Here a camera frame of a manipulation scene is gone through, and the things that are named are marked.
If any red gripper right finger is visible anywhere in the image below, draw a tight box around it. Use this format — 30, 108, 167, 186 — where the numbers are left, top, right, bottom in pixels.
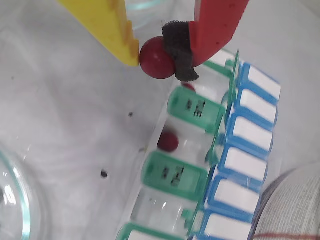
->
161, 0, 250, 83

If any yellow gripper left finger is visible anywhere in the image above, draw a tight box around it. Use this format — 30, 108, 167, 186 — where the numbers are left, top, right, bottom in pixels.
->
56, 0, 140, 67

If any red ball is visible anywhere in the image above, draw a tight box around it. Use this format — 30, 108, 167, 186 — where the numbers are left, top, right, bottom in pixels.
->
181, 83, 197, 94
139, 36, 177, 80
157, 131, 180, 153

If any weekly pill organizer box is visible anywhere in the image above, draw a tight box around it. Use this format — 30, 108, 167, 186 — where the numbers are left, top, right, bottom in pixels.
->
116, 48, 281, 240

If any white plastic table cover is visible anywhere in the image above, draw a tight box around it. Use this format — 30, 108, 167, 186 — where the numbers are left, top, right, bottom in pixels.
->
0, 0, 320, 240

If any large clear glass bowl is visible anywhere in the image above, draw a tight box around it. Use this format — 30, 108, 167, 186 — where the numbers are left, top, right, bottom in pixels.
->
0, 142, 50, 240

